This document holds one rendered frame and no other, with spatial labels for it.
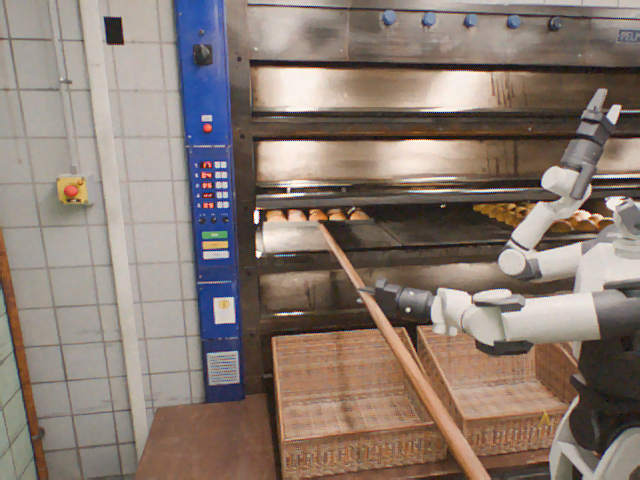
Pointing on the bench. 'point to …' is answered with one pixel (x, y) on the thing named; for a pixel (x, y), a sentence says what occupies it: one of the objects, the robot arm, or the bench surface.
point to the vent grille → (223, 368)
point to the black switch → (202, 53)
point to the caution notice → (224, 310)
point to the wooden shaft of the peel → (471, 467)
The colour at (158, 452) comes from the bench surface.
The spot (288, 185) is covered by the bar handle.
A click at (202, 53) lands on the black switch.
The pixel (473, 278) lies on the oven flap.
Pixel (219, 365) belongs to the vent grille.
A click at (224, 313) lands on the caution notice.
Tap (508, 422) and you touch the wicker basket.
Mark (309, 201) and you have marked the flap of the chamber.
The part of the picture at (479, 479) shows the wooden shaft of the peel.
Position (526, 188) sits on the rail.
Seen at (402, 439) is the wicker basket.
